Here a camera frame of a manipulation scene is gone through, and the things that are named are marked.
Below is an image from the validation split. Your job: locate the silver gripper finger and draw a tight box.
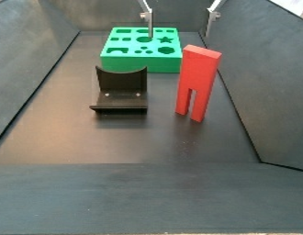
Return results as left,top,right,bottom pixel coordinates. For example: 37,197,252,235
204,0,225,36
137,0,153,38

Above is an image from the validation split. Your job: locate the red double-square peg object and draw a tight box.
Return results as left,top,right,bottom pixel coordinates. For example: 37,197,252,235
175,45,221,122

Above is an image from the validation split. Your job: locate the green shape-sorting board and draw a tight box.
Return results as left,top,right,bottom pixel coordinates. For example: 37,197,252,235
100,27,183,73

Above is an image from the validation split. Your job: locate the black curved holder stand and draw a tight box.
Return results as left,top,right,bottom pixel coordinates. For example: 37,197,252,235
89,66,148,112

